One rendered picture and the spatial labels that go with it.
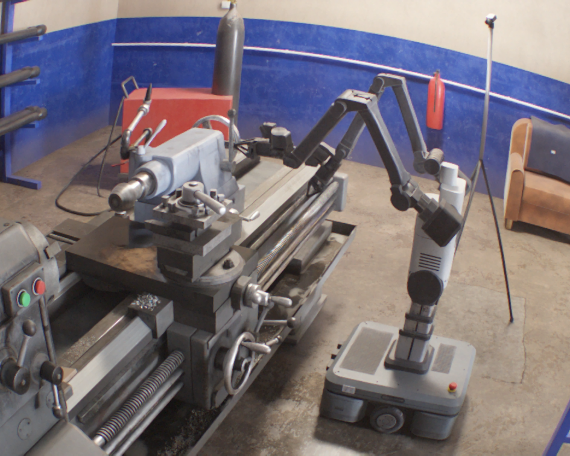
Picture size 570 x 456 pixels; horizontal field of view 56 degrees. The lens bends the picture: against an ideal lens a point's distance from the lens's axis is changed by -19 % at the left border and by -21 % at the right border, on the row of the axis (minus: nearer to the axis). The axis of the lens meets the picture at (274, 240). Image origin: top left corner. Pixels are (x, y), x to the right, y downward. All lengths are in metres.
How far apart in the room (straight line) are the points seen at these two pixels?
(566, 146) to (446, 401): 3.18
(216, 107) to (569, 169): 3.04
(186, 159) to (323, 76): 3.82
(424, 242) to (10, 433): 1.72
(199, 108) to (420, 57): 2.10
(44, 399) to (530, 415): 2.34
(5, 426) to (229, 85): 3.88
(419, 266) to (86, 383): 1.40
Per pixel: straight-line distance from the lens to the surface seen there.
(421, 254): 2.41
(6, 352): 1.18
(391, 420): 2.67
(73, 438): 1.44
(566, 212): 5.11
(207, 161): 2.30
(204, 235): 1.79
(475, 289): 4.03
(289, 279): 2.98
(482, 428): 2.87
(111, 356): 1.68
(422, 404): 2.58
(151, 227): 1.80
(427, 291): 2.48
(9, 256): 1.19
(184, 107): 4.74
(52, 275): 1.53
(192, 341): 1.83
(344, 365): 2.68
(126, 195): 1.94
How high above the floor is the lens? 1.82
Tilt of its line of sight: 25 degrees down
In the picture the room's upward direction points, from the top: 4 degrees clockwise
